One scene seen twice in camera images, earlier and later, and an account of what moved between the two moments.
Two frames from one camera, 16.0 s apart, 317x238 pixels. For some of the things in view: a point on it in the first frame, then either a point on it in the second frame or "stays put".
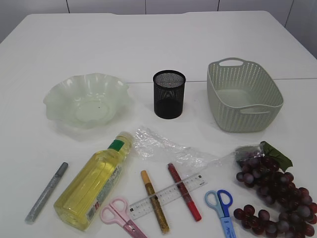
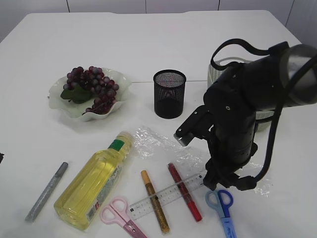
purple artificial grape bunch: (264, 167) → (82, 86)
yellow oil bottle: (91, 184) stays put
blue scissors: (220, 201) stays put
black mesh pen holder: (169, 87) stays put
